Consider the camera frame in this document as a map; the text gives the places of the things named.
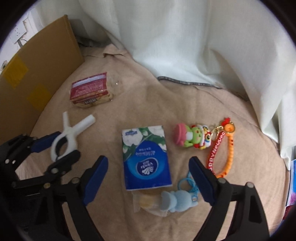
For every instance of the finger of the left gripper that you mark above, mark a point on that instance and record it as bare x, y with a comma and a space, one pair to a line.
62, 166
43, 143

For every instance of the blue tissue package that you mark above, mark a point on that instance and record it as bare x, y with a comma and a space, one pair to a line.
292, 187

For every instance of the blue floral tissue pack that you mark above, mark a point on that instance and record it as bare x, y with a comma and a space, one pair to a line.
145, 158

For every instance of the blue bear keychain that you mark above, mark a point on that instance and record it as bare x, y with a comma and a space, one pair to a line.
185, 197

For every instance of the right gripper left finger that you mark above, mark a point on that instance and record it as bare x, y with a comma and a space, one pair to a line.
81, 191

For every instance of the red snack packet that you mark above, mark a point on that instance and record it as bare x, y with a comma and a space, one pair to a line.
91, 91

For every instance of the white wall socket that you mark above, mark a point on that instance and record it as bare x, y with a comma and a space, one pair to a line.
19, 32

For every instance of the white plastic clamp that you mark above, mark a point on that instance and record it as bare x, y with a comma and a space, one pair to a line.
70, 134

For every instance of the green dragon keychain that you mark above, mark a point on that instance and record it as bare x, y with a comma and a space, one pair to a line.
202, 137

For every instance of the beige blanket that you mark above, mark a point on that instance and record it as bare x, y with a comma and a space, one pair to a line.
141, 100

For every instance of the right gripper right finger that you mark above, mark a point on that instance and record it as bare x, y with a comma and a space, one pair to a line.
248, 221

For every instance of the white curtain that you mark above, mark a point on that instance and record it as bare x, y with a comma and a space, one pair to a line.
238, 45

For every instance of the brown cardboard box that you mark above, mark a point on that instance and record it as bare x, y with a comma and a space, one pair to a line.
34, 74

